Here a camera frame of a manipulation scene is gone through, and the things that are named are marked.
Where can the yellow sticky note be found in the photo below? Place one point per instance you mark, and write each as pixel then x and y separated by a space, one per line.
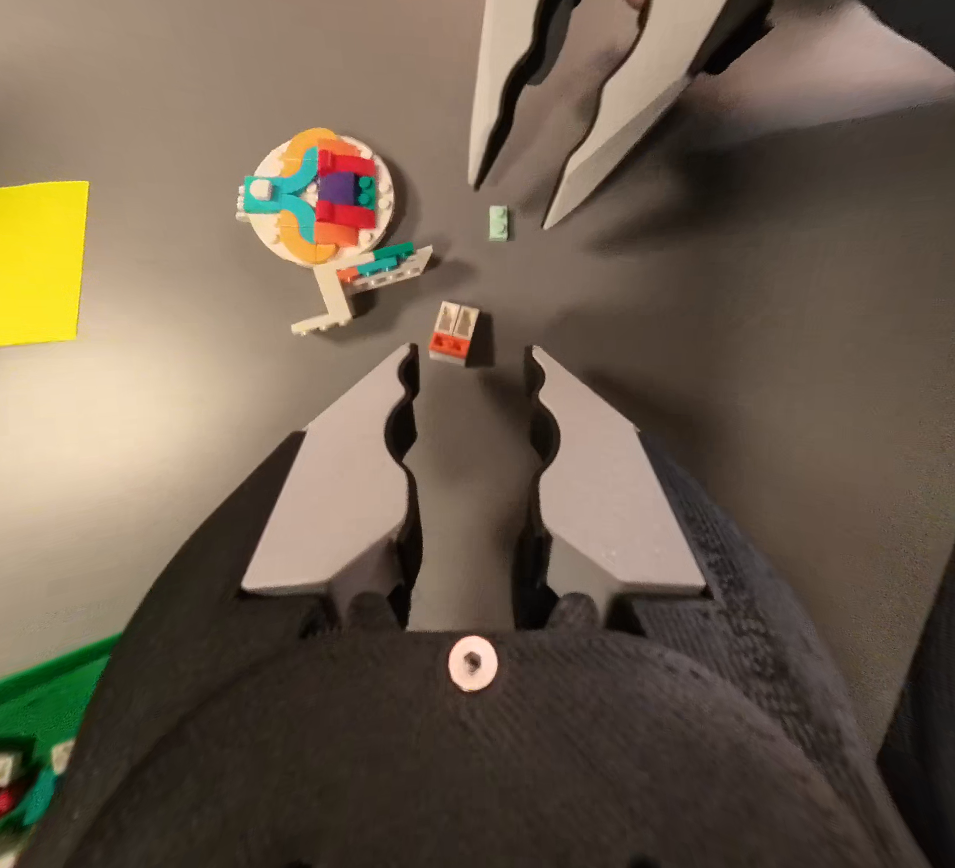
pixel 41 263

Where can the round rainbow brick plate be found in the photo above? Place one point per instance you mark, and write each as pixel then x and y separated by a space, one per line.
pixel 328 196

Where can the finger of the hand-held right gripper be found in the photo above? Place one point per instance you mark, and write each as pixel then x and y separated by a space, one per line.
pixel 671 25
pixel 515 2

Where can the white brick assembly teal brick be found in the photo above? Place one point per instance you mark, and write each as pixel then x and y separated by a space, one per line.
pixel 332 297

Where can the mint green small brick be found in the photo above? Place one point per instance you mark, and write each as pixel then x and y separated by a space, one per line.
pixel 500 222

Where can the green plastic bin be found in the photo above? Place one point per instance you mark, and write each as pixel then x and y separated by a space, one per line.
pixel 52 681

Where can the person's leg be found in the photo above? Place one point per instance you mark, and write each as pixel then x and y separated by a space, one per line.
pixel 921 734

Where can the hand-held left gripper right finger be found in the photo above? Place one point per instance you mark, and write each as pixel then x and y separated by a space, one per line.
pixel 612 510

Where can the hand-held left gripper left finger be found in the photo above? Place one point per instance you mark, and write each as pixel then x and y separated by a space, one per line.
pixel 328 510

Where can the pile of toy bricks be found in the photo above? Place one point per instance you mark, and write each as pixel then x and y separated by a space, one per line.
pixel 30 786

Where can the white orange small brick assembly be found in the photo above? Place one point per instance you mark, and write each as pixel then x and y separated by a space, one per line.
pixel 455 334

